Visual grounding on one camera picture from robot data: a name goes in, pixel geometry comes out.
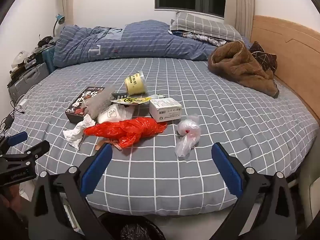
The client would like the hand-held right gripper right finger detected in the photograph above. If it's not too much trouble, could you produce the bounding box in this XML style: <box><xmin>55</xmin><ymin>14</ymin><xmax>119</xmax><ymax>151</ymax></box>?
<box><xmin>207</xmin><ymin>142</ymin><xmax>300</xmax><ymax>240</ymax></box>

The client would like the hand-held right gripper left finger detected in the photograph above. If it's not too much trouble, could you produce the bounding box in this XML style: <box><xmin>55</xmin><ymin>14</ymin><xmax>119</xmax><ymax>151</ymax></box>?
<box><xmin>28</xmin><ymin>144</ymin><xmax>115</xmax><ymax>240</ymax></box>

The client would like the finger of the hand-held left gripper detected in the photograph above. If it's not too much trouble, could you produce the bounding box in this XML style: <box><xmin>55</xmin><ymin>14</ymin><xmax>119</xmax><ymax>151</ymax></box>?
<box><xmin>0</xmin><ymin>140</ymin><xmax>50</xmax><ymax>167</ymax></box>
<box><xmin>0</xmin><ymin>131</ymin><xmax>28</xmax><ymax>155</ymax></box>

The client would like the red plastic bag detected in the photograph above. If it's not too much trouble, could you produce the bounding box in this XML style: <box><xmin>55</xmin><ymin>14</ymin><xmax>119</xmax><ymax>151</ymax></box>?
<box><xmin>84</xmin><ymin>117</ymin><xmax>167</xmax><ymax>150</ymax></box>

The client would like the dark brown cardboard box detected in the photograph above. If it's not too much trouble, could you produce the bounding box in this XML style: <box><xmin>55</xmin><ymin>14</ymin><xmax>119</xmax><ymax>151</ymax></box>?
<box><xmin>65</xmin><ymin>86</ymin><xmax>113</xmax><ymax>124</ymax></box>

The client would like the black trash bin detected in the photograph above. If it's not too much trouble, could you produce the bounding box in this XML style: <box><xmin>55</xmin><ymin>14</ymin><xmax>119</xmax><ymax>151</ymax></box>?
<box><xmin>99</xmin><ymin>211</ymin><xmax>165</xmax><ymax>240</ymax></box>

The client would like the yellow paper cup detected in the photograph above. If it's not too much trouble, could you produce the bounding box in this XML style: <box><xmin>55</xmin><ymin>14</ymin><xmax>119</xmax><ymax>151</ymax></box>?
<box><xmin>124</xmin><ymin>71</ymin><xmax>148</xmax><ymax>96</ymax></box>

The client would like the person's left hand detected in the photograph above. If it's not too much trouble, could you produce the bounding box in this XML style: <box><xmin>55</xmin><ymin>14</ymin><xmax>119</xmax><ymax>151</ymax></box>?
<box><xmin>0</xmin><ymin>187</ymin><xmax>22</xmax><ymax>209</ymax></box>

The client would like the brown paper scrap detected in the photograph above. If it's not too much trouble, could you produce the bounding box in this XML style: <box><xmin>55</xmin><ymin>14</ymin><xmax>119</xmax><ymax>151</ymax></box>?
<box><xmin>96</xmin><ymin>141</ymin><xmax>123</xmax><ymax>152</ymax></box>

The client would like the white crumpled tissue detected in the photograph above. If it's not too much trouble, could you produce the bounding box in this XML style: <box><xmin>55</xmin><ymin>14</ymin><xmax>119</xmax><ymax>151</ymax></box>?
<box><xmin>63</xmin><ymin>115</ymin><xmax>97</xmax><ymax>151</ymax></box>

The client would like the bed with grey checked sheet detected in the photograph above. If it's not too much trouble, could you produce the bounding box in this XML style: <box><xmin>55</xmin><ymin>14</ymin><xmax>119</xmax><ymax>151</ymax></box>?
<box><xmin>5</xmin><ymin>55</ymin><xmax>320</xmax><ymax>217</ymax></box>

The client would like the clear plastic bag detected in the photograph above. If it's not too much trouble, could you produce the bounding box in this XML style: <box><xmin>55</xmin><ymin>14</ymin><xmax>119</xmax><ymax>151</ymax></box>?
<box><xmin>175</xmin><ymin>114</ymin><xmax>202</xmax><ymax>157</ymax></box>

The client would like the white face mask packet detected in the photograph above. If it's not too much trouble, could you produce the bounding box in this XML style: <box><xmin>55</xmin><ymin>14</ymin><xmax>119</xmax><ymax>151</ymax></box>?
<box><xmin>96</xmin><ymin>104</ymin><xmax>135</xmax><ymax>124</ymax></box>

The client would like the grey suitcase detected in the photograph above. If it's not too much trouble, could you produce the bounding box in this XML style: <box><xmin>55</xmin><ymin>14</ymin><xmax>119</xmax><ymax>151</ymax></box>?
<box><xmin>7</xmin><ymin>62</ymin><xmax>50</xmax><ymax>103</ymax></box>

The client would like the clear bubble wrap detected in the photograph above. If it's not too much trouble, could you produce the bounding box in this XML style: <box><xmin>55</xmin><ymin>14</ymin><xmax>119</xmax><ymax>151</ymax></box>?
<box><xmin>84</xmin><ymin>85</ymin><xmax>117</xmax><ymax>120</ymax></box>

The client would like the yellow snack packet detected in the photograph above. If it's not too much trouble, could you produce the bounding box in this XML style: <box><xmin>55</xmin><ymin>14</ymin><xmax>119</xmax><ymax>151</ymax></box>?
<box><xmin>110</xmin><ymin>95</ymin><xmax>157</xmax><ymax>105</ymax></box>

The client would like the white round appliance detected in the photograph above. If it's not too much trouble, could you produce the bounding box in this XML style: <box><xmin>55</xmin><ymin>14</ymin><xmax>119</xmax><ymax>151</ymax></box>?
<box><xmin>12</xmin><ymin>51</ymin><xmax>29</xmax><ymax>68</ymax></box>

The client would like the teal suitcase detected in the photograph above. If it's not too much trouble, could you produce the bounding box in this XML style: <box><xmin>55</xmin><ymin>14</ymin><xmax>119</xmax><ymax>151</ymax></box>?
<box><xmin>42</xmin><ymin>45</ymin><xmax>57</xmax><ymax>73</ymax></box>

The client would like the white cardboard box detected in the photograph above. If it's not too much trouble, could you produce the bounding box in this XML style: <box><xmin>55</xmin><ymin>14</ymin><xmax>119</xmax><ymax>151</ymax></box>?
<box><xmin>149</xmin><ymin>97</ymin><xmax>182</xmax><ymax>122</ymax></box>

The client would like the black headset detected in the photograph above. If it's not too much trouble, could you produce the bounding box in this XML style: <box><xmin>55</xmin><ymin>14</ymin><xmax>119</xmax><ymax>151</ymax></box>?
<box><xmin>37</xmin><ymin>36</ymin><xmax>54</xmax><ymax>48</ymax></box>

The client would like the brown fleece garment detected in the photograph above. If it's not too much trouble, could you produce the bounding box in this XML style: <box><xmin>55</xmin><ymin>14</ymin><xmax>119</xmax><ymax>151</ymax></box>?
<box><xmin>208</xmin><ymin>41</ymin><xmax>280</xmax><ymax>99</ymax></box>

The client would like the dark diamond-patterned cushion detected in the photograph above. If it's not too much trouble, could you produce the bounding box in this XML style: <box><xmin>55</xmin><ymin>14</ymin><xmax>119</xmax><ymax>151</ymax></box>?
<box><xmin>249</xmin><ymin>41</ymin><xmax>278</xmax><ymax>74</ymax></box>

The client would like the teal desk lamp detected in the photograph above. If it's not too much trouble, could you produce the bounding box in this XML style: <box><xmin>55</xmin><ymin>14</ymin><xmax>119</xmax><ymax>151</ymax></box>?
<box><xmin>52</xmin><ymin>14</ymin><xmax>65</xmax><ymax>39</ymax></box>

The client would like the dark patterned cloth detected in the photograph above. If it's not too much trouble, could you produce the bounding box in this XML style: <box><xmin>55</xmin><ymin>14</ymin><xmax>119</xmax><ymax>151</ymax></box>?
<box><xmin>184</xmin><ymin>31</ymin><xmax>228</xmax><ymax>47</ymax></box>

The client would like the wooden headboard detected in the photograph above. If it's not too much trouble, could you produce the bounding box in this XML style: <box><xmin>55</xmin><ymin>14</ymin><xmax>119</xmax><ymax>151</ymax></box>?
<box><xmin>250</xmin><ymin>15</ymin><xmax>320</xmax><ymax>123</ymax></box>

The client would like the blue striped duvet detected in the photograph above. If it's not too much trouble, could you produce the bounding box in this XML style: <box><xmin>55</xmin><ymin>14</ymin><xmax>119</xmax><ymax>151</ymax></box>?
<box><xmin>54</xmin><ymin>20</ymin><xmax>247</xmax><ymax>68</ymax></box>

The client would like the beige curtain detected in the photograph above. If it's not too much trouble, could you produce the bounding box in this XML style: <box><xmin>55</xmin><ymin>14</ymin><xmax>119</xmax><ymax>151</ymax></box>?
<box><xmin>224</xmin><ymin>0</ymin><xmax>255</xmax><ymax>39</ymax></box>
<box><xmin>58</xmin><ymin>0</ymin><xmax>77</xmax><ymax>27</ymax></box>

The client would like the grey checked pillow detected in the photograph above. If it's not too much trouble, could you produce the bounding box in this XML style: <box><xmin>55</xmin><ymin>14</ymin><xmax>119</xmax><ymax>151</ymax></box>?
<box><xmin>170</xmin><ymin>11</ymin><xmax>243</xmax><ymax>43</ymax></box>

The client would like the black cable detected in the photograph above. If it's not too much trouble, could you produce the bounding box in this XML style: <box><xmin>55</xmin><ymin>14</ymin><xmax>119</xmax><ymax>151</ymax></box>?
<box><xmin>0</xmin><ymin>100</ymin><xmax>25</xmax><ymax>132</ymax></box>

